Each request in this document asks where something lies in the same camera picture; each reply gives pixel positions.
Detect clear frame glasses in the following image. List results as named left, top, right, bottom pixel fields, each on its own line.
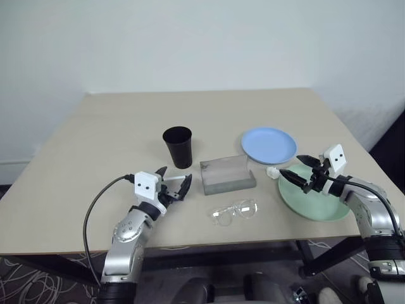
left=208, top=198, right=259, bottom=227

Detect green plate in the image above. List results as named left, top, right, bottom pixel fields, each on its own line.
left=277, top=163, right=351, bottom=222

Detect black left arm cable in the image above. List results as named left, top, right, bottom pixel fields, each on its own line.
left=82, top=174, right=135, bottom=288

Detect black plastic cup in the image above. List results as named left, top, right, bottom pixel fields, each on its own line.
left=162, top=125, right=193, bottom=169

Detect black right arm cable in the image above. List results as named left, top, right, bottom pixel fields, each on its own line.
left=325, top=176, right=405, bottom=239

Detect black metal table frame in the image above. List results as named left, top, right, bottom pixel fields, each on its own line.
left=0, top=236, right=373, bottom=288

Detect beige shoe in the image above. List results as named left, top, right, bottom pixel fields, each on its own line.
left=359, top=275, right=376, bottom=297
left=318, top=287, right=341, bottom=304

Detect blue plate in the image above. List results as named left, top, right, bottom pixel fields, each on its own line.
left=240, top=127, right=298, bottom=165

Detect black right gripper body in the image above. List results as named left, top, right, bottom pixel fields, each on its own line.
left=302, top=161, right=330, bottom=194

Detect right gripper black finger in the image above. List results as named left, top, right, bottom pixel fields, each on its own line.
left=296, top=154, right=322, bottom=167
left=280, top=170, right=308, bottom=189

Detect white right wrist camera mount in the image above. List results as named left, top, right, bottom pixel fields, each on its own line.
left=318, top=144, right=348, bottom=194

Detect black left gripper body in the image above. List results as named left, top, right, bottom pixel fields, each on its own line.
left=157, top=180, right=183, bottom=206

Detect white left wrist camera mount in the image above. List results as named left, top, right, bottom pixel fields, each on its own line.
left=133, top=171, right=168, bottom=217

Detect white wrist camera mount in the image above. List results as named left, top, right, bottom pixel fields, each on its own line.
left=318, top=144, right=348, bottom=194
left=133, top=171, right=168, bottom=217

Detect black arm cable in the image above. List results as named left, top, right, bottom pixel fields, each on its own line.
left=325, top=176, right=405, bottom=239
left=82, top=174, right=135, bottom=288

